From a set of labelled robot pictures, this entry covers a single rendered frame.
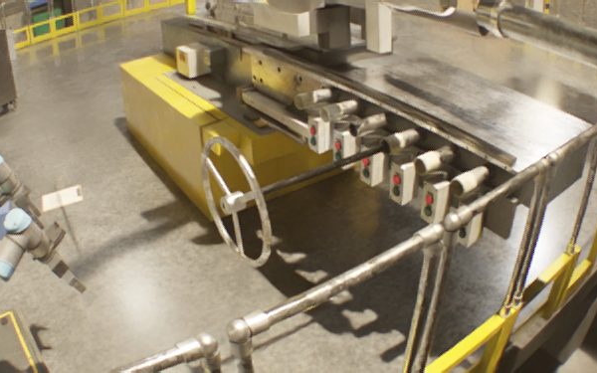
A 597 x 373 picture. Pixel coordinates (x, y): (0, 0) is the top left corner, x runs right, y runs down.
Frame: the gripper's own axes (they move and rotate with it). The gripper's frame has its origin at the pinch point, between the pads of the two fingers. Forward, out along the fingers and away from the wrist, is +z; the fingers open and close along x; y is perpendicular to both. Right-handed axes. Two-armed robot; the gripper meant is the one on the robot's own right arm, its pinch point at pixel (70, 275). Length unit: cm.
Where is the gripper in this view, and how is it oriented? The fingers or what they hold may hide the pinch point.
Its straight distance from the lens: 157.0
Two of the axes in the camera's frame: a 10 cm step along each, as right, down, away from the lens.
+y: -6.3, 6.9, -3.5
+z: 2.1, 5.9, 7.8
